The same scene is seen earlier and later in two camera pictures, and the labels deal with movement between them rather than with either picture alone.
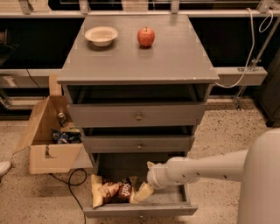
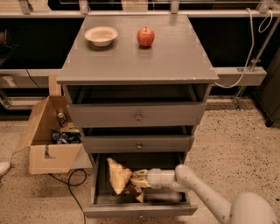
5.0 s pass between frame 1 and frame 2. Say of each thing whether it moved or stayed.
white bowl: stayed
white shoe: stayed
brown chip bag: moved
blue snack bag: stayed
